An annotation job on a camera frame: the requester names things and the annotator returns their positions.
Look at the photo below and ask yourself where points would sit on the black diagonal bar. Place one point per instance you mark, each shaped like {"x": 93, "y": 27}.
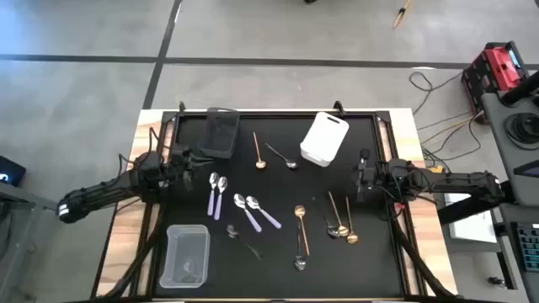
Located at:
{"x": 459, "y": 212}

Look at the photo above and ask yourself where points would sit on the grey metal desk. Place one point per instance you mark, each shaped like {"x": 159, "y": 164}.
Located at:
{"x": 21, "y": 201}

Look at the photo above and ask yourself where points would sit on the white sheet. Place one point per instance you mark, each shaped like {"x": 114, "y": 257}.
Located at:
{"x": 471, "y": 227}

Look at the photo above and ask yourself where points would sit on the black table frame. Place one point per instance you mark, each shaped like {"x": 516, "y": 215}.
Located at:
{"x": 273, "y": 113}

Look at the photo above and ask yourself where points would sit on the dark keyboard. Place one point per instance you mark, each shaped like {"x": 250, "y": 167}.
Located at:
{"x": 529, "y": 248}

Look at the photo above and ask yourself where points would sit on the white plastic bin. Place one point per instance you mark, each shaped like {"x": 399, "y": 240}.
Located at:
{"x": 324, "y": 139}

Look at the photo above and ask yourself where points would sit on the clear plastic container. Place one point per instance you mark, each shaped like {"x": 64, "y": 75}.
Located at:
{"x": 185, "y": 256}

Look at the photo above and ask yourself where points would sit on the red black tool box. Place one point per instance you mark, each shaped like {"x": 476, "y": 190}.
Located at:
{"x": 499, "y": 63}

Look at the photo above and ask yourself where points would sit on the black table mat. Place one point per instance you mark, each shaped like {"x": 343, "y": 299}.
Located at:
{"x": 337, "y": 273}

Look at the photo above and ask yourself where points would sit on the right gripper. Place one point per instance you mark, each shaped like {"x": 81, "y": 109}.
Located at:
{"x": 365, "y": 177}

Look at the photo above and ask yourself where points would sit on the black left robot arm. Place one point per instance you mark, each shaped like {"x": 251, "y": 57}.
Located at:
{"x": 97, "y": 194}

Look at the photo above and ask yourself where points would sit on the grey cart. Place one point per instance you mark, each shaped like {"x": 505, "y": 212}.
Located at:
{"x": 494, "y": 134}

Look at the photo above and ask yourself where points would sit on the black device blue light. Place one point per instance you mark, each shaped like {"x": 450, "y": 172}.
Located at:
{"x": 12, "y": 170}

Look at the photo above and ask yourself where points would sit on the black tube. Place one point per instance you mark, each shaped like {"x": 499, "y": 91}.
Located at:
{"x": 520, "y": 88}

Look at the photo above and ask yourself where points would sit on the small black clamp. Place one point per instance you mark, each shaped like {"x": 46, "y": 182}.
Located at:
{"x": 497, "y": 281}

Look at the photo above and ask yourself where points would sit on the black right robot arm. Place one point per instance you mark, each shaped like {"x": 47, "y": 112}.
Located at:
{"x": 455, "y": 181}

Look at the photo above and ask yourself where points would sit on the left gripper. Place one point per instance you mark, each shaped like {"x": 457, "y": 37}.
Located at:
{"x": 180, "y": 157}

